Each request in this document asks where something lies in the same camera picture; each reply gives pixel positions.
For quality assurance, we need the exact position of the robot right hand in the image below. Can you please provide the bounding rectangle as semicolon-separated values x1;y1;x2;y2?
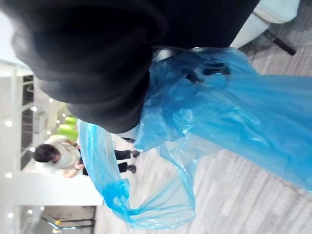
0;0;259;143

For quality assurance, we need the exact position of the blue plastic rubbish bag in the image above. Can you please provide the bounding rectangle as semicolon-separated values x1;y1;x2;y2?
77;46;312;231

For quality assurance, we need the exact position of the green chair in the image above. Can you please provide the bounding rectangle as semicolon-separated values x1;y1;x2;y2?
52;116;80;144

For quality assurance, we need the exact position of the person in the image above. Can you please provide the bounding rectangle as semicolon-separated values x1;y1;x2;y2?
33;136;141;180

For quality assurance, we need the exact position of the white armchair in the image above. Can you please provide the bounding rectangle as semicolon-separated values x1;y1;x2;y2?
230;0;302;56

